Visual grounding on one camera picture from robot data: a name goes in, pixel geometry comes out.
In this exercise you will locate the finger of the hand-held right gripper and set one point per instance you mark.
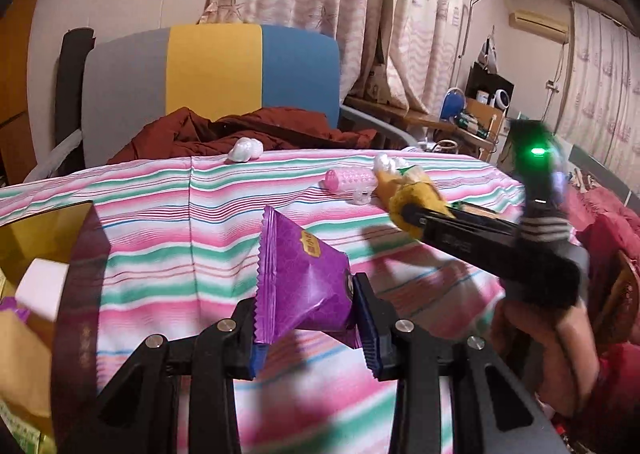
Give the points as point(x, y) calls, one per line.
point(414, 216)
point(482, 215)

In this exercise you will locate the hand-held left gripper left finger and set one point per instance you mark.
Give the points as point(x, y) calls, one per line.
point(245, 349)

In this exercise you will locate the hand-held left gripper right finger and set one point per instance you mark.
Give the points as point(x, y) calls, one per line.
point(371, 336)

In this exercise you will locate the yellow snack packet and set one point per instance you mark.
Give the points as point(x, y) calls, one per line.
point(415, 195)

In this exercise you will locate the clear plastic bag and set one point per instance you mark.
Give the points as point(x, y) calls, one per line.
point(245, 149)
point(385, 163)

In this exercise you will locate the pink ribbed plastic container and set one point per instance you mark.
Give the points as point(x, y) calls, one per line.
point(350, 180)

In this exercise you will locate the purple snack packet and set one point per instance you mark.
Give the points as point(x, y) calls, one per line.
point(11, 306)
point(300, 274)

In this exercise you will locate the gold tin box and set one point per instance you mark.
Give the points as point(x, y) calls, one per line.
point(80, 309)

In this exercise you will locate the large tan sponge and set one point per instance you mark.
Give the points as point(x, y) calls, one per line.
point(25, 364)

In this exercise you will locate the small green carton box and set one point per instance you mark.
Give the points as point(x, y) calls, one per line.
point(25, 431)

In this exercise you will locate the person's right forearm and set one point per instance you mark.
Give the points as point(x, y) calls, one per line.
point(620, 389)

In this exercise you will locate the person's right hand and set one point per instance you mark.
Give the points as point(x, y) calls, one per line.
point(545, 349)

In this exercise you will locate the glass jar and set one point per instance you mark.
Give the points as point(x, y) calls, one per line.
point(445, 146)

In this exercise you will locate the green bottle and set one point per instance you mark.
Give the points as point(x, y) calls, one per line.
point(472, 125)

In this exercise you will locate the wooden bench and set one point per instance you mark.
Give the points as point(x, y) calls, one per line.
point(390, 109)

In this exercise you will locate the red quilted bedding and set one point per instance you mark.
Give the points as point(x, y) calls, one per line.
point(607, 234)

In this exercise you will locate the blue rounded plastic item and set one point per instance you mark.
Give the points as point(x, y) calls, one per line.
point(452, 106)

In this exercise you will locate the white round device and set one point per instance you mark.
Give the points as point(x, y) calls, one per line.
point(501, 97)

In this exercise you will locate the black cabinet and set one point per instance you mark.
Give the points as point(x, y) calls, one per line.
point(487, 79)

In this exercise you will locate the pink green striped tablecloth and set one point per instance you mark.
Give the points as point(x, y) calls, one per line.
point(200, 214)

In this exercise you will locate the red-brown padded jacket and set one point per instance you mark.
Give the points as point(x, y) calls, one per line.
point(280, 126)

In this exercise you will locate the metal coat rack pole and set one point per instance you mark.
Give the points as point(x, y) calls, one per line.
point(464, 34)

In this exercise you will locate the grey yellow blue chair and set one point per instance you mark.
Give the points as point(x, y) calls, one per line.
point(215, 69)

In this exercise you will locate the white foam wrapped bar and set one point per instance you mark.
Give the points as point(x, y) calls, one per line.
point(55, 154)

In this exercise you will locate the black rolled mat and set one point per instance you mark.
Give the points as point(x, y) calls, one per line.
point(70, 84)

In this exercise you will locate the wooden wardrobe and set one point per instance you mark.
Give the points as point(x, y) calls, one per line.
point(20, 84)

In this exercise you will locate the wall air conditioner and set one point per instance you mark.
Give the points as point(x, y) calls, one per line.
point(537, 24)

